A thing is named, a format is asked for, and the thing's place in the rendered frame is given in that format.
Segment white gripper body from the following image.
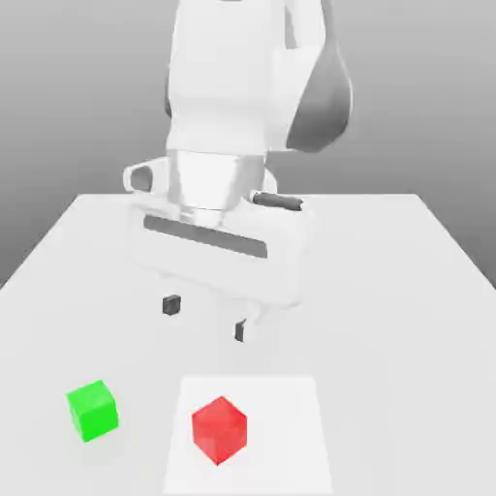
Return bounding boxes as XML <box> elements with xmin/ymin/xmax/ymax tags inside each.
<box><xmin>126</xmin><ymin>200</ymin><xmax>314</xmax><ymax>312</ymax></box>

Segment small red cube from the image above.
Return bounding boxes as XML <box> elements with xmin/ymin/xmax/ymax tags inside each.
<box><xmin>191</xmin><ymin>394</ymin><xmax>249</xmax><ymax>467</ymax></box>

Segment small green cube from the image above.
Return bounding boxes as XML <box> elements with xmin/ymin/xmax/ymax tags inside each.
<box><xmin>64</xmin><ymin>379</ymin><xmax>120</xmax><ymax>444</ymax></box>

